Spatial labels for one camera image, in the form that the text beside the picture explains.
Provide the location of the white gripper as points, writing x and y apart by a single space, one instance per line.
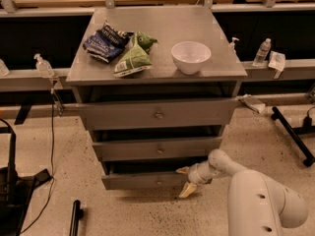
195 175

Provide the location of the grey bottom drawer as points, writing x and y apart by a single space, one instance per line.
142 174

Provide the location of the grey drawer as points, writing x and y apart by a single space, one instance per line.
142 174
155 149
156 114

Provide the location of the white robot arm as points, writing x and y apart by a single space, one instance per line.
257 205

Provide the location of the grey middle drawer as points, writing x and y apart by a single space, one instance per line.
155 149

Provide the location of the grey three-drawer cabinet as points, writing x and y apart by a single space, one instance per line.
220 77

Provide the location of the grey top drawer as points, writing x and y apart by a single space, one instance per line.
156 114

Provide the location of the black bar on floor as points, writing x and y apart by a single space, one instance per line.
77 215

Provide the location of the black stand base right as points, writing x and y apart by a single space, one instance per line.
295 133

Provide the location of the white bowl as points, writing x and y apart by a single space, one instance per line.
190 56

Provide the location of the green chip bag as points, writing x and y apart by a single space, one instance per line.
137 58

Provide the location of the clear water bottle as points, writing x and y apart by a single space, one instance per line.
262 52

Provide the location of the small pump bottle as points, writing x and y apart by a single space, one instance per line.
233 43

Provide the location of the white paper packet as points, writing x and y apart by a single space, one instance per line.
277 62

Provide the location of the blue chip bag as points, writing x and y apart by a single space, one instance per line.
106 43

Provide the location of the black equipment stand left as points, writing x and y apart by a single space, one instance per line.
15 191

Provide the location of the clear sanitizer bottle left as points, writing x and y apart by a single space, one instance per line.
43 66

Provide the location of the crumpled packet on rail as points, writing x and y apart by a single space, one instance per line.
253 103

